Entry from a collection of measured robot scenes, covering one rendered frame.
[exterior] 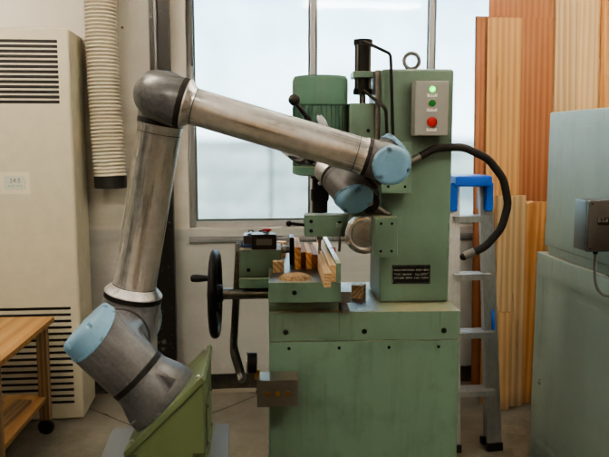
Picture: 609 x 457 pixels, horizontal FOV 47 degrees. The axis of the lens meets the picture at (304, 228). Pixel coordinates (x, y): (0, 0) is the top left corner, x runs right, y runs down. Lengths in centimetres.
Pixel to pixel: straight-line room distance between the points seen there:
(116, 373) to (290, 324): 61
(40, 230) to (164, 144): 172
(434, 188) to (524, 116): 160
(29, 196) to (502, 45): 237
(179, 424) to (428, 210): 101
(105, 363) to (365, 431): 89
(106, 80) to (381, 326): 190
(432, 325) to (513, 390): 159
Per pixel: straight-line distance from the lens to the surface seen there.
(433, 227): 222
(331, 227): 224
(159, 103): 163
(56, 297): 345
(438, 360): 219
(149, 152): 177
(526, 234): 361
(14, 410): 323
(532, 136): 376
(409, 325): 215
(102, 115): 344
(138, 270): 183
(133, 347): 171
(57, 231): 339
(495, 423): 319
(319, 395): 218
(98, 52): 347
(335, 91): 219
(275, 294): 204
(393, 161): 161
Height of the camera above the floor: 130
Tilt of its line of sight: 7 degrees down
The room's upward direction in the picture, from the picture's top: straight up
